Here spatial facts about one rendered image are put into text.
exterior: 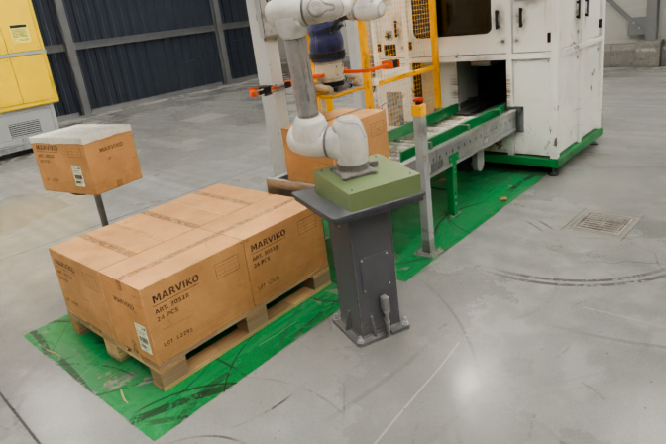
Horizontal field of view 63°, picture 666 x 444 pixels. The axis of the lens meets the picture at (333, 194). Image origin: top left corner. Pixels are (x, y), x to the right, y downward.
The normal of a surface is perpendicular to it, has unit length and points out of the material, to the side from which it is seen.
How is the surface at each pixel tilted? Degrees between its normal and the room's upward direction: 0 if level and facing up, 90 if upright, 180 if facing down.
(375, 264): 90
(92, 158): 90
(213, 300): 90
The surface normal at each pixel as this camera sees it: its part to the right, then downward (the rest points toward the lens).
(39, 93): 0.72, 0.14
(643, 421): -0.12, -0.94
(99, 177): 0.86, 0.07
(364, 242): 0.44, 0.24
